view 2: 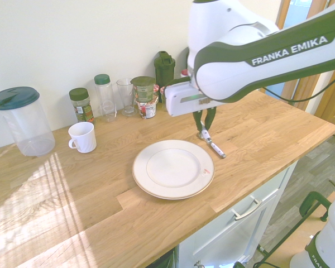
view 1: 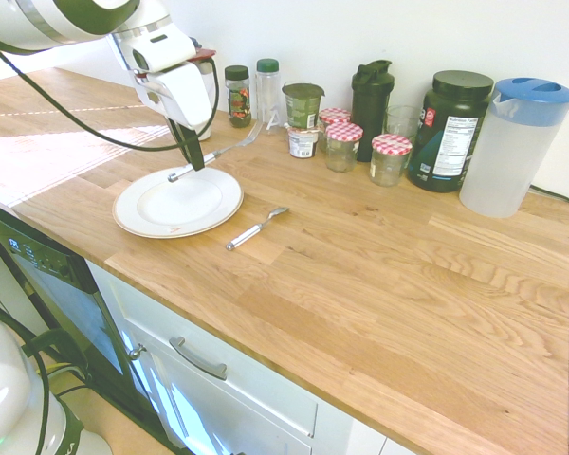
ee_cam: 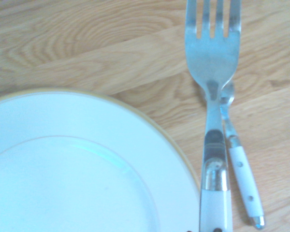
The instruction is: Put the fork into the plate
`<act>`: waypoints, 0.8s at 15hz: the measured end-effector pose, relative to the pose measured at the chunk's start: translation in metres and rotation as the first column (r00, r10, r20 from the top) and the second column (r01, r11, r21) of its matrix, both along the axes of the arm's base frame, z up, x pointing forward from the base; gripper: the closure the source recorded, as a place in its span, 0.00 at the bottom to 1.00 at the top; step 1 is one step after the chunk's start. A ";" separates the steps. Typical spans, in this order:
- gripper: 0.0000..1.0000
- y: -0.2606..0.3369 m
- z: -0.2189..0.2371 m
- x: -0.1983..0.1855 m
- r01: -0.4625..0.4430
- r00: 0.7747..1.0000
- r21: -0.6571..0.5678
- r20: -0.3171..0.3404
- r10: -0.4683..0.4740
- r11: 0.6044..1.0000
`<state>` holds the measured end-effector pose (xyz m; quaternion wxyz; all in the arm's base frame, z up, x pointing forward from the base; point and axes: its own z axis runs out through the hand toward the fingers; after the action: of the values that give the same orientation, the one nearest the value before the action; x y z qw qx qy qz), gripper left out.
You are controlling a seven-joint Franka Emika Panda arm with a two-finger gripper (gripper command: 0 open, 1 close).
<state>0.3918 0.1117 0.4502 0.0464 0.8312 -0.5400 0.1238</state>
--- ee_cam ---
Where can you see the white plate with gold rim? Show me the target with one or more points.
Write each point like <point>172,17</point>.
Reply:
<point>75,169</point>

